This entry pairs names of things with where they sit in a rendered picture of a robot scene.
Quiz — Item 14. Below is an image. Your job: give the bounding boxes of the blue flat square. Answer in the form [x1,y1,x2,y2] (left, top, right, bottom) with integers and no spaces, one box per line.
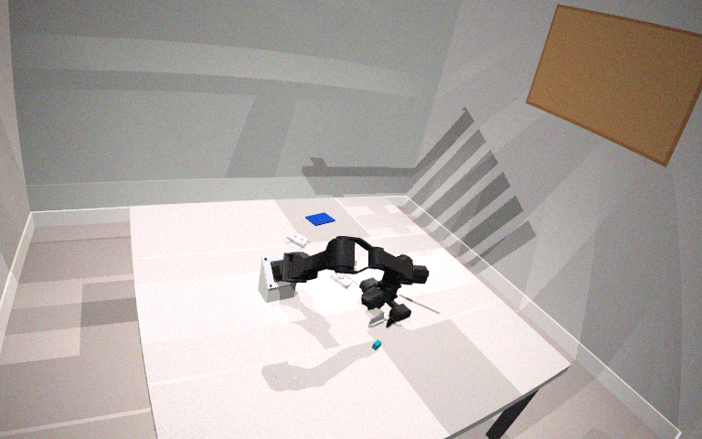
[305,212,335,226]

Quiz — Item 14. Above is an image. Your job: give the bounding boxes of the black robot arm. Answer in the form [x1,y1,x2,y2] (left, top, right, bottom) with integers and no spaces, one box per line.
[271,236,430,310]

